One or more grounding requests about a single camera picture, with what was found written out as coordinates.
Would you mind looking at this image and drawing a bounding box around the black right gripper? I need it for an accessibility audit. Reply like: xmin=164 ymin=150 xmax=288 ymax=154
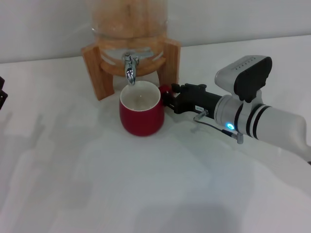
xmin=162 ymin=83 xmax=223 ymax=120

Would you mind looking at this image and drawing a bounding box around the red ceramic cup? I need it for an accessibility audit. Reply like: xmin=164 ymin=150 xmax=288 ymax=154
xmin=119 ymin=81 xmax=172 ymax=137

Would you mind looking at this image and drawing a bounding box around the chrome faucet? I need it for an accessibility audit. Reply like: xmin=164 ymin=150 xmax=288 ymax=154
xmin=121 ymin=52 xmax=139 ymax=86

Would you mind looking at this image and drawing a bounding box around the wooden dispenser stand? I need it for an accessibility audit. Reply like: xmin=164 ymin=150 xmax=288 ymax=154
xmin=80 ymin=38 xmax=182 ymax=101

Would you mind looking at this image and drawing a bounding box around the glass drink dispenser jar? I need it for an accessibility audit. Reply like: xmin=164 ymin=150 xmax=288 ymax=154
xmin=88 ymin=0 xmax=170 ymax=66

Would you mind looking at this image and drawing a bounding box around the thin cable with metal plugs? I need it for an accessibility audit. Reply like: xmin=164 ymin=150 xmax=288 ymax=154
xmin=192 ymin=109 xmax=244 ymax=145

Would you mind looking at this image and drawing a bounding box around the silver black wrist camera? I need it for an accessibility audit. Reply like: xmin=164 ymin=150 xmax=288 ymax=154
xmin=214 ymin=55 xmax=273 ymax=103

